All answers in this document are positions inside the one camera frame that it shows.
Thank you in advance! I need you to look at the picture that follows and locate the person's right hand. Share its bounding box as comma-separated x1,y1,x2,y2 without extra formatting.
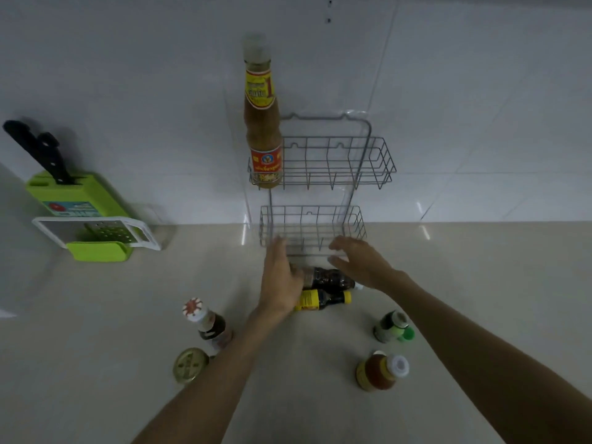
327,236,404,293

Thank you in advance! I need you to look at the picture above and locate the person's left hand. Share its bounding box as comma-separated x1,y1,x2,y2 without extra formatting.
257,236,306,316

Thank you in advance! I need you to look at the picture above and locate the person's right forearm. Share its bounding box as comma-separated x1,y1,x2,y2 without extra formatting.
388,271,592,444

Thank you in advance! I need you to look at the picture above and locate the person's left forearm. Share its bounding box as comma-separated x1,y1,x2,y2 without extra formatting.
131,305,297,444

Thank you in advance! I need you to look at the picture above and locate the yellow-label dark sauce bottle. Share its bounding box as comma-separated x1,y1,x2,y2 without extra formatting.
293,289,352,313

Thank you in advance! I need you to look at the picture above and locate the small green-capped bottle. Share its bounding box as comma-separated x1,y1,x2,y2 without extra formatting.
373,310,416,344

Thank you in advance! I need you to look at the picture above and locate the red-and-white-capped sauce bottle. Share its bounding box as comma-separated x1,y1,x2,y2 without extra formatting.
182,298,235,352

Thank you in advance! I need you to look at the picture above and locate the white-capped orange sauce bottle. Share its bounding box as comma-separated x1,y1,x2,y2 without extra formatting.
355,350,411,393

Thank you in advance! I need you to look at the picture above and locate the gold-lidded jar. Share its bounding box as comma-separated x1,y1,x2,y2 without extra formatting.
172,347,212,385

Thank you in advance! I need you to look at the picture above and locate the tall brown sauce bottle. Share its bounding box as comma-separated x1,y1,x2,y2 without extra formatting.
243,34,284,189

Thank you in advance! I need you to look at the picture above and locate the white and green grater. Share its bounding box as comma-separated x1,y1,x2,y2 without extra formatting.
32,216,162,263

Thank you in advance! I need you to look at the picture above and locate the green knife block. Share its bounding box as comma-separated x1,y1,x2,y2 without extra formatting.
25,173,130,219

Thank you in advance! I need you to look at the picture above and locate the two-tier metal wire rack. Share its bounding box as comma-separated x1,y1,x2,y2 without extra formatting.
248,113,397,260

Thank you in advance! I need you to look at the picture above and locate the black-handled knife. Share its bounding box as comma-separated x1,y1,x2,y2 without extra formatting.
3,120,62,182
39,132,76,186

